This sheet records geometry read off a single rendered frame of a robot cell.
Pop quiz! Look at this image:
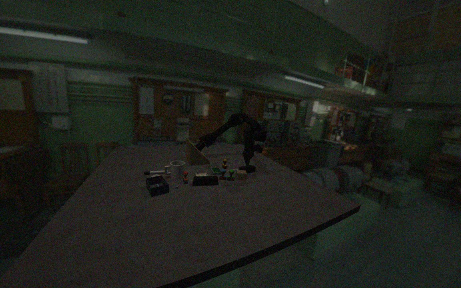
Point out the grey mug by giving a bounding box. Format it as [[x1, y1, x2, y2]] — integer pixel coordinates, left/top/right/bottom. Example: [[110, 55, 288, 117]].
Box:
[[164, 160, 184, 180]]

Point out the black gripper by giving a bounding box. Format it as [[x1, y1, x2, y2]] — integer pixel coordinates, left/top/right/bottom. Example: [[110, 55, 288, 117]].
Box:
[[243, 140, 255, 167]]

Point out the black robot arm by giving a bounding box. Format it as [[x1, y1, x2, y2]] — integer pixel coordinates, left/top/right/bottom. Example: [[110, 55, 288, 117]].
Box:
[[195, 113, 267, 153]]

